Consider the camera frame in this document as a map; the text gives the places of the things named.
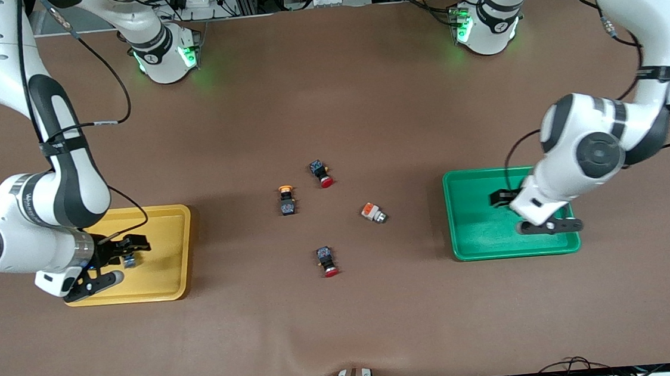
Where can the brown table mat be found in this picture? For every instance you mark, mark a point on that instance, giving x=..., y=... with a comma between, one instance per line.
x=327, y=93

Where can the yellow push button switch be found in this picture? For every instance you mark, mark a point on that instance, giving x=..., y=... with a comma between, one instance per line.
x=287, y=202
x=131, y=261

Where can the red push button switch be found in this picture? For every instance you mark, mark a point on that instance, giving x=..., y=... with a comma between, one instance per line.
x=322, y=174
x=327, y=260

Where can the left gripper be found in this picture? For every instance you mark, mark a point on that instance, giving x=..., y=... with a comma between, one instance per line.
x=501, y=198

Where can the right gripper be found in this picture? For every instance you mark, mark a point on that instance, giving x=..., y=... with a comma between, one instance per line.
x=107, y=253

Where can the green plastic tray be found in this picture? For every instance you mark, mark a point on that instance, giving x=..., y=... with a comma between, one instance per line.
x=476, y=230

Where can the green push button switch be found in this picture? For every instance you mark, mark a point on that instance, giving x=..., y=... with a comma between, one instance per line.
x=373, y=212

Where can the yellow plastic tray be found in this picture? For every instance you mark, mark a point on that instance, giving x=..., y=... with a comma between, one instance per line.
x=158, y=226

